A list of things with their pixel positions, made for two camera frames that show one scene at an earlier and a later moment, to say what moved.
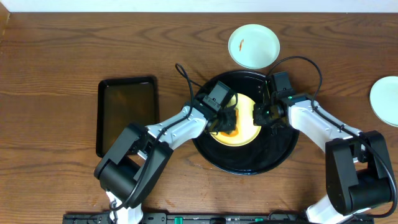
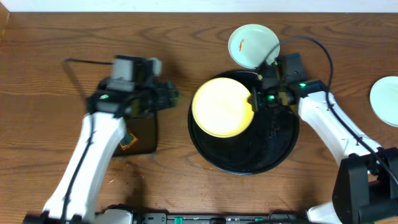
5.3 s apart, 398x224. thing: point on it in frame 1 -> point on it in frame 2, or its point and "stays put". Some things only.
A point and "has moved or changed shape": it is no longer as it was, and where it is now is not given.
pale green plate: (254, 46) stays put
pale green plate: (384, 100) stays put
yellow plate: (245, 132) has moved or changed shape
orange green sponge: (235, 132) has moved or changed shape
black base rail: (187, 218) stays put
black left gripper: (227, 119) -> (166, 94)
